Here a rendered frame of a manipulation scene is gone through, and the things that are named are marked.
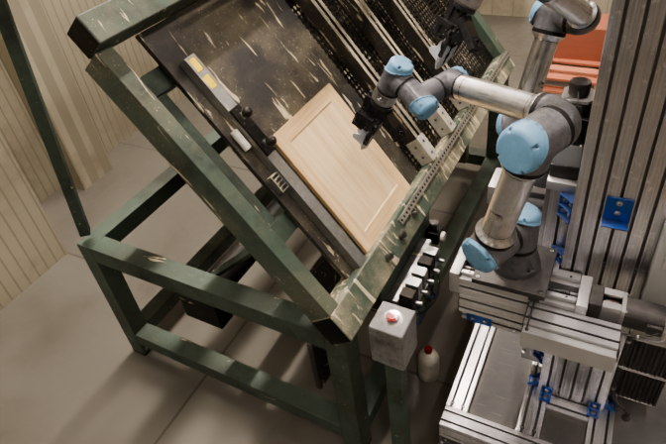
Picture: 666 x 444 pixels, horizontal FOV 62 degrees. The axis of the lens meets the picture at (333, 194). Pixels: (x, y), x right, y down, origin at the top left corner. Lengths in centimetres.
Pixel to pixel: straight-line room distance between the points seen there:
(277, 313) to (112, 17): 114
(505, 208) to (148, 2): 124
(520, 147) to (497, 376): 147
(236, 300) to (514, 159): 126
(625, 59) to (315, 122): 111
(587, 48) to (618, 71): 367
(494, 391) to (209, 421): 131
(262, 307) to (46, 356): 168
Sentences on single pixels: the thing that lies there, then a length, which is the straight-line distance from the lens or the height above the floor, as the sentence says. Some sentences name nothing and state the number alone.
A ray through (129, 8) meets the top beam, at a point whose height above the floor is 185.
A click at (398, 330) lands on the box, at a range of 183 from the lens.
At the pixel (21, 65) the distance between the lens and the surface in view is 224.
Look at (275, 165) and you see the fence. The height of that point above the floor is 129.
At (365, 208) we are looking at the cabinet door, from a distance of 219.
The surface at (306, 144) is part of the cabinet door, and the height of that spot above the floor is 125.
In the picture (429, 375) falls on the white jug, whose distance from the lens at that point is 278.
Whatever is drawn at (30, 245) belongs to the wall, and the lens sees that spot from 395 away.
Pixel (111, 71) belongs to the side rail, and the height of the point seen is 173.
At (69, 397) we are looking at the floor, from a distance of 328.
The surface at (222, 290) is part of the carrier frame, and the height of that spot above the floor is 79.
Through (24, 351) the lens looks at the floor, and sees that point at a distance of 364.
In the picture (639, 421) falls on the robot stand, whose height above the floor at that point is 21.
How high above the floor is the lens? 237
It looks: 37 degrees down
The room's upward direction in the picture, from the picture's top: 8 degrees counter-clockwise
